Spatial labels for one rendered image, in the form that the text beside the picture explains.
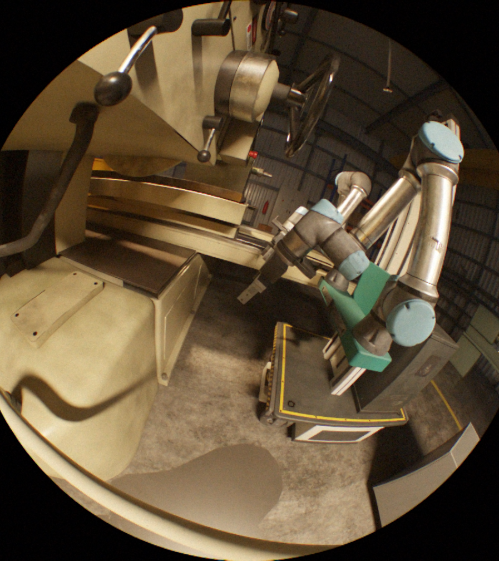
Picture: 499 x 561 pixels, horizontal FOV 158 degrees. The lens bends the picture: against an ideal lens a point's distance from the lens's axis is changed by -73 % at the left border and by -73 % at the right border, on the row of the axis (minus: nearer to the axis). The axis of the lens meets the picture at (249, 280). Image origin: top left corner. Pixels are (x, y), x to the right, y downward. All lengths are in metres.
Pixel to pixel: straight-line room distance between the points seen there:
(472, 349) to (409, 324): 4.71
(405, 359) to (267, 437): 0.77
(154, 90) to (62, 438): 0.58
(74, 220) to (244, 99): 0.89
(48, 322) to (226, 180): 0.90
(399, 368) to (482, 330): 4.35
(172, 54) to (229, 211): 0.73
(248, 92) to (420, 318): 0.61
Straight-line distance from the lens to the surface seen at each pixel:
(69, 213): 1.03
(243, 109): 0.51
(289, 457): 1.11
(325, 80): 0.43
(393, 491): 1.28
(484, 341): 5.20
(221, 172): 0.95
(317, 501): 1.17
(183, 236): 1.13
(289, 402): 0.83
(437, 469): 1.13
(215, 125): 0.48
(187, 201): 0.92
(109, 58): 0.23
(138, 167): 0.88
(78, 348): 0.51
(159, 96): 0.31
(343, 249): 0.41
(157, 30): 0.23
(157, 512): 0.25
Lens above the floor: 0.97
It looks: 23 degrees down
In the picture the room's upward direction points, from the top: 19 degrees clockwise
